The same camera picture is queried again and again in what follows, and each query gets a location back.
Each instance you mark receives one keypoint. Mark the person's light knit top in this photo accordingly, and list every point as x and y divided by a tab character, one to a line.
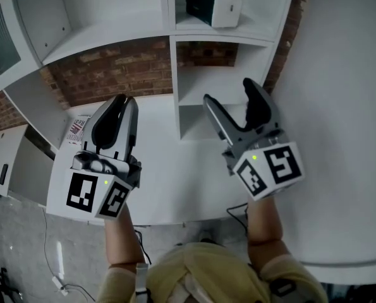
213	273

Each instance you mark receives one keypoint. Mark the white desk with drawers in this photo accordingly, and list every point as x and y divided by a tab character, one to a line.
181	175

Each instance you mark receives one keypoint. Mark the small black device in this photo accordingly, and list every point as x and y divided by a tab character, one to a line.
3	174

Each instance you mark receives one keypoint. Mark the black harness buckle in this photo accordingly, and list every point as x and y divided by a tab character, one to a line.
282	288

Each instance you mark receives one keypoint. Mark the person's right forearm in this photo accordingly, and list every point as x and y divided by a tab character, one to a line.
266	229

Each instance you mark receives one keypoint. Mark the white side table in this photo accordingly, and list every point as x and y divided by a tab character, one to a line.
4	147

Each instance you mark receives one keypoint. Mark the white floor power strip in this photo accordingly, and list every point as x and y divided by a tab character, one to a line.
59	285

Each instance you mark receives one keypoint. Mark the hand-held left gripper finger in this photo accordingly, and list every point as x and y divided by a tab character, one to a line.
107	128
131	122

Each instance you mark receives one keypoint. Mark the printed magazine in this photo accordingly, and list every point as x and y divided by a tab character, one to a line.
78	128

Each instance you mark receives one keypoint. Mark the white shelf unit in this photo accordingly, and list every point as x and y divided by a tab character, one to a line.
118	14

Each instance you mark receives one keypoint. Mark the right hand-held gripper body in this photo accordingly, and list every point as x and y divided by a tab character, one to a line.
270	169

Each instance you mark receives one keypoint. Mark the green pack of tissues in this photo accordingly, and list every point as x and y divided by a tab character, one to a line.
206	3

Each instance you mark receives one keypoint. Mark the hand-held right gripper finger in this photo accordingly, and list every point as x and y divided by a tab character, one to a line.
220	118
260	109

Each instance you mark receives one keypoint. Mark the person's left forearm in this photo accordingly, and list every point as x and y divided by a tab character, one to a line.
123	241

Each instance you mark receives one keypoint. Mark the glass cabinet door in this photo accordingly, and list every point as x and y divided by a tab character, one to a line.
2	43

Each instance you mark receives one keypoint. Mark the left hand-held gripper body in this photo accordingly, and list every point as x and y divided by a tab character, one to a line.
80	191

